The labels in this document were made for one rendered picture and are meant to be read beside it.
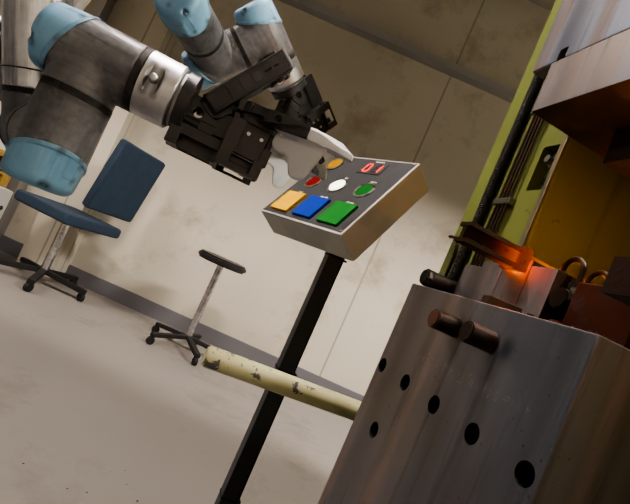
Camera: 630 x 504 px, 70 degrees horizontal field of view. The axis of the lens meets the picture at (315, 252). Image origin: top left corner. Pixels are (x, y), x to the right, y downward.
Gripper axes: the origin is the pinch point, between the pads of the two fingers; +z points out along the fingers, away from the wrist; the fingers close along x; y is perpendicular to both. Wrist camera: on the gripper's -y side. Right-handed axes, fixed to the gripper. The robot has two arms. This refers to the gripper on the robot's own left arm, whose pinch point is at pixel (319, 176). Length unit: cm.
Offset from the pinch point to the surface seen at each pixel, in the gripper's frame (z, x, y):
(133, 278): 115, 292, -30
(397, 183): 10.5, -6.8, 14.0
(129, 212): 66, 284, -1
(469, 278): 12.6, -37.8, -4.5
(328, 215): 9.6, 0.9, -1.7
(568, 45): -9, -38, 33
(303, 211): 9.6, 9.7, -2.5
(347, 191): 10.4, 4.7, 8.1
